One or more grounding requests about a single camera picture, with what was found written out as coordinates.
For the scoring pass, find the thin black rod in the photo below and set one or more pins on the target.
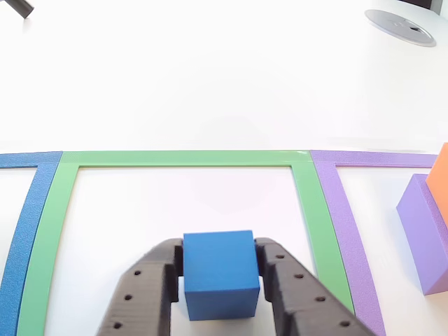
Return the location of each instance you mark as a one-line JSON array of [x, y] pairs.
[[21, 7]]

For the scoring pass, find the purple square frame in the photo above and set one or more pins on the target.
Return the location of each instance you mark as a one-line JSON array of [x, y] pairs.
[[346, 227]]

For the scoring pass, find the orange block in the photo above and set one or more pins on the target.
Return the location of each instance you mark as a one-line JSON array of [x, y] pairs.
[[439, 185]]

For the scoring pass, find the blue square frame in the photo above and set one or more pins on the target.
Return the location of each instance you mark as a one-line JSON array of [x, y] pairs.
[[24, 227]]

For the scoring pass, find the small blue cube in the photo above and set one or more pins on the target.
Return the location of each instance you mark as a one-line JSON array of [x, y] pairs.
[[220, 259]]

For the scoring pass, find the purple block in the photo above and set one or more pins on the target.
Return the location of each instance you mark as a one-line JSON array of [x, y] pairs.
[[420, 238]]

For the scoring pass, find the green square frame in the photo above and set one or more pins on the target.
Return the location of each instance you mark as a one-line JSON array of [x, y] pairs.
[[45, 227]]

